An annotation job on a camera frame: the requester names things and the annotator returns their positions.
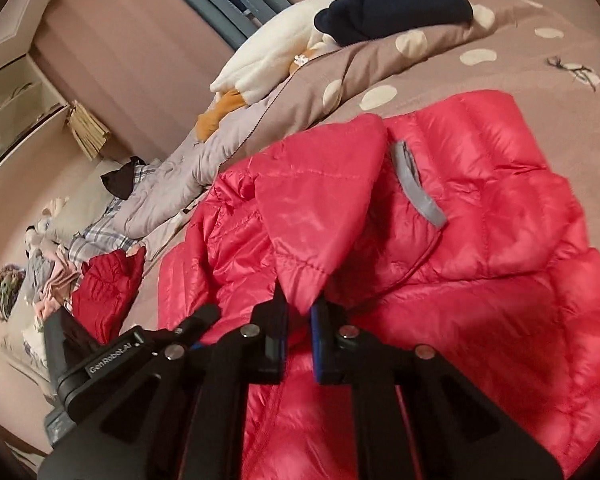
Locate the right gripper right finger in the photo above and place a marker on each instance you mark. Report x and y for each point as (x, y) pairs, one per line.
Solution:
(416, 416)

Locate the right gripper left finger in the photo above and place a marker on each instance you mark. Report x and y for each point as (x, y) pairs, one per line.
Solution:
(182, 415)

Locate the pink-red hooded puffer jacket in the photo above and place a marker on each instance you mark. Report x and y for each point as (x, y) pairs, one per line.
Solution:
(444, 226)

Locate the pile of pink white clothes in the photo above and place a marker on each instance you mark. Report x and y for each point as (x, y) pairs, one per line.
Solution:
(50, 276)

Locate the folded dark red puffer jacket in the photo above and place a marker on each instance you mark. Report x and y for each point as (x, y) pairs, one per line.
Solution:
(109, 286)

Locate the plaid pillow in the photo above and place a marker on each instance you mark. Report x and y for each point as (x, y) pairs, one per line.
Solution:
(100, 237)

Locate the black small garment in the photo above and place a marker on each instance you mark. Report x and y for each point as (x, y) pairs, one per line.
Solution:
(120, 183)

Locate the grey crumpled quilt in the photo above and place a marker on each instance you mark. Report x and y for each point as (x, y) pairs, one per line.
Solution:
(164, 201)

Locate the yellow pleated lamp shade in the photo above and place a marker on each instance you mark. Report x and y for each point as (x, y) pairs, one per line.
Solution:
(89, 132)

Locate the white shelf cabinet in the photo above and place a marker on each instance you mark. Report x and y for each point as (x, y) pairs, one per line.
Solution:
(27, 99)

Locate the pink beige curtain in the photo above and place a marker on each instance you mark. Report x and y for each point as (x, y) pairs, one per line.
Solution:
(143, 67)

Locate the brown polka dot duvet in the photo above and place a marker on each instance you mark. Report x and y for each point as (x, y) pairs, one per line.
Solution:
(549, 67)

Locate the navy blue folded garment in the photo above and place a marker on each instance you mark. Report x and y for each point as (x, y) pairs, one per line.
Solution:
(352, 21)

